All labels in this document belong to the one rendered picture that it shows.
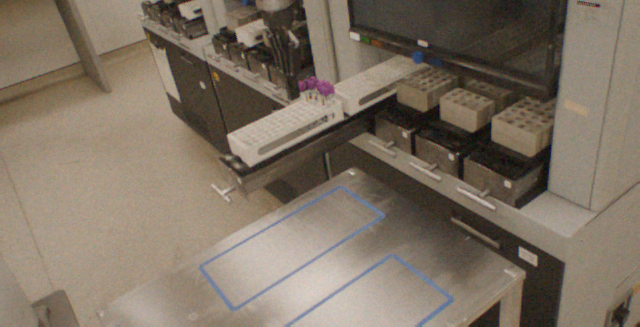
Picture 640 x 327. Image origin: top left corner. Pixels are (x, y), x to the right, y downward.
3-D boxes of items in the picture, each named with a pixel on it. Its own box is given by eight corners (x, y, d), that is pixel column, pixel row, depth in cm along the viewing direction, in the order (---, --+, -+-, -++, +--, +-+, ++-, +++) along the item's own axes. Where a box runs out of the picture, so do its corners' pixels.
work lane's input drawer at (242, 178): (411, 85, 166) (409, 58, 162) (444, 97, 156) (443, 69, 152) (208, 187, 136) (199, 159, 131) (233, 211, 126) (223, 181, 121)
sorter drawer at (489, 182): (628, 76, 150) (634, 46, 145) (682, 89, 140) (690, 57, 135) (450, 191, 119) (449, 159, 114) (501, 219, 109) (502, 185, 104)
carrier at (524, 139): (541, 155, 111) (543, 131, 108) (535, 159, 110) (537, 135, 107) (496, 136, 120) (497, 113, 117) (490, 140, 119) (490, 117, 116)
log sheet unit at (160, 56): (166, 92, 313) (146, 35, 294) (184, 106, 293) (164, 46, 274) (162, 94, 312) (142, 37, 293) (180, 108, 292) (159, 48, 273)
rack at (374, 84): (406, 71, 160) (405, 52, 157) (430, 79, 153) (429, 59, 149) (329, 108, 147) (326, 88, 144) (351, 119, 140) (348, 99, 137)
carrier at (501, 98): (508, 116, 126) (509, 93, 123) (502, 119, 125) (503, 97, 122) (469, 101, 135) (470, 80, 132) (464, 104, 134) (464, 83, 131)
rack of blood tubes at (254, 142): (323, 111, 147) (320, 91, 143) (345, 122, 139) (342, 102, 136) (232, 155, 134) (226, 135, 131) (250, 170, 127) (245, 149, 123)
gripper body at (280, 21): (253, 7, 121) (261, 45, 126) (272, 14, 115) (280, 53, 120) (280, -2, 124) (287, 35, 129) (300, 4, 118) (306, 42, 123)
